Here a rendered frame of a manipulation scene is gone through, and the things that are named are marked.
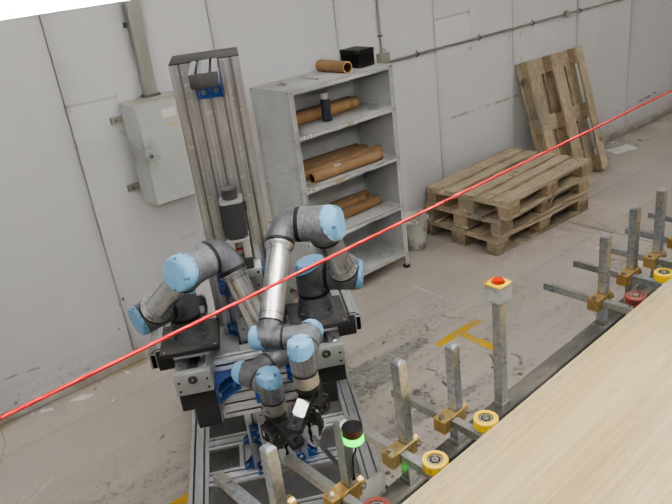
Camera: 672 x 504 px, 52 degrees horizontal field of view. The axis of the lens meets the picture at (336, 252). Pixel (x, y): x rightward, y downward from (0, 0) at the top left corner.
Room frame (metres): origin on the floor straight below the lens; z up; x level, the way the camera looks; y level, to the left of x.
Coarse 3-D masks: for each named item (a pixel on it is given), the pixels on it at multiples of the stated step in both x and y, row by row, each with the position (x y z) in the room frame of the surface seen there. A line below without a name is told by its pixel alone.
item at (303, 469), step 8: (288, 456) 1.76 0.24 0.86; (296, 456) 1.75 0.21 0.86; (288, 464) 1.74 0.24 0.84; (296, 464) 1.72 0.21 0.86; (304, 464) 1.71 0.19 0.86; (296, 472) 1.71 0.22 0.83; (304, 472) 1.68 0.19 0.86; (312, 472) 1.67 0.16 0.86; (312, 480) 1.65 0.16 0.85; (320, 480) 1.63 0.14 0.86; (328, 480) 1.63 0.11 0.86; (320, 488) 1.62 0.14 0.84; (328, 488) 1.59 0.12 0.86; (352, 496) 1.55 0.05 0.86
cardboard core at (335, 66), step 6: (318, 60) 4.88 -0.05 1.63; (324, 60) 4.83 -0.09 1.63; (330, 60) 4.79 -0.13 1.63; (336, 60) 4.75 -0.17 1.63; (318, 66) 4.85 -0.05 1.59; (324, 66) 4.79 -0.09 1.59; (330, 66) 4.74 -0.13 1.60; (336, 66) 4.69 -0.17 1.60; (342, 66) 4.64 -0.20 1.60; (348, 66) 4.70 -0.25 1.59; (336, 72) 4.73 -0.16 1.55; (342, 72) 4.66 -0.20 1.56; (348, 72) 4.66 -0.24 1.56
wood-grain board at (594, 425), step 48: (624, 336) 2.12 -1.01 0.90; (576, 384) 1.88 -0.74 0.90; (624, 384) 1.85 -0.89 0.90; (528, 432) 1.68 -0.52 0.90; (576, 432) 1.65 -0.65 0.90; (624, 432) 1.62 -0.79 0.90; (432, 480) 1.53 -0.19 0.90; (480, 480) 1.50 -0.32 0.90; (528, 480) 1.48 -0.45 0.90; (576, 480) 1.45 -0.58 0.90; (624, 480) 1.43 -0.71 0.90
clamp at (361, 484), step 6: (360, 480) 1.60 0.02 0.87; (336, 486) 1.59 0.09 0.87; (342, 486) 1.58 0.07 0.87; (354, 486) 1.58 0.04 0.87; (360, 486) 1.59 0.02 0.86; (336, 492) 1.56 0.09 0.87; (342, 492) 1.56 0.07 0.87; (348, 492) 1.56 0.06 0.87; (354, 492) 1.57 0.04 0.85; (360, 492) 1.59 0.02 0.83; (324, 498) 1.55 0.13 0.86; (336, 498) 1.54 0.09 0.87; (342, 498) 1.54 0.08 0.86
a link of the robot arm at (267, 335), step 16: (288, 208) 2.09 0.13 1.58; (272, 224) 2.06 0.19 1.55; (288, 224) 2.03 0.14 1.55; (272, 240) 2.01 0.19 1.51; (288, 240) 2.01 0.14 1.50; (272, 256) 1.97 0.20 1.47; (288, 256) 1.99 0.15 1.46; (272, 272) 1.93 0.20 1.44; (272, 288) 1.88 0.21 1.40; (272, 304) 1.84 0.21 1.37; (272, 320) 1.80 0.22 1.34; (256, 336) 1.77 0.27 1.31; (272, 336) 1.76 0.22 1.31
